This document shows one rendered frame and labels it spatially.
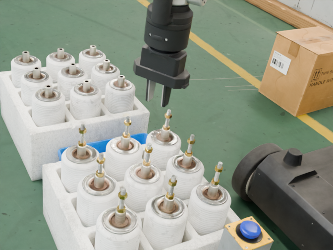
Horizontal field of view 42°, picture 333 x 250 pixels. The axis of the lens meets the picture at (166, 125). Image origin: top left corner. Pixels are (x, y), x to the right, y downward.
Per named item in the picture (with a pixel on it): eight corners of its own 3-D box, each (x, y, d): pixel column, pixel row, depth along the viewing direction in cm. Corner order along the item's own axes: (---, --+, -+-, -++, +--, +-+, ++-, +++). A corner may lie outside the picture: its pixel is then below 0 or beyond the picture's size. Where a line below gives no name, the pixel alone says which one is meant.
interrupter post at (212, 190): (218, 195, 102) (221, 184, 100) (213, 200, 100) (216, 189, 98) (209, 190, 103) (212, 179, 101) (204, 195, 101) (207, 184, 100)
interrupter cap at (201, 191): (233, 195, 103) (234, 193, 102) (217, 211, 97) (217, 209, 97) (206, 179, 106) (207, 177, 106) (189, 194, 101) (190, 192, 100)
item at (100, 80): (109, 104, 163) (113, 61, 153) (120, 118, 156) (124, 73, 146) (84, 108, 158) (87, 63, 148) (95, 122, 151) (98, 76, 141)
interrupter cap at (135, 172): (123, 171, 104) (123, 169, 104) (146, 160, 109) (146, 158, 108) (143, 189, 100) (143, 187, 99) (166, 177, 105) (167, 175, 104)
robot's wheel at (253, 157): (269, 183, 149) (287, 136, 138) (279, 192, 145) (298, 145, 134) (224, 199, 139) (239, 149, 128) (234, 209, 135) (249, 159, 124)
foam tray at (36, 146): (99, 99, 178) (102, 60, 168) (143, 155, 151) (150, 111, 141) (1, 115, 159) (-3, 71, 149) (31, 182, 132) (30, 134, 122)
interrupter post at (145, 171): (138, 173, 104) (139, 162, 102) (145, 170, 106) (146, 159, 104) (144, 179, 103) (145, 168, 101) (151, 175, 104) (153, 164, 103)
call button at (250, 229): (249, 224, 87) (252, 217, 86) (262, 238, 84) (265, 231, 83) (234, 229, 85) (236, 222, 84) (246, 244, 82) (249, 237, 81)
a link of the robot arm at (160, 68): (123, 75, 88) (128, 19, 82) (146, 59, 96) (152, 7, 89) (177, 95, 84) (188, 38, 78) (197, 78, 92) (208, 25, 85)
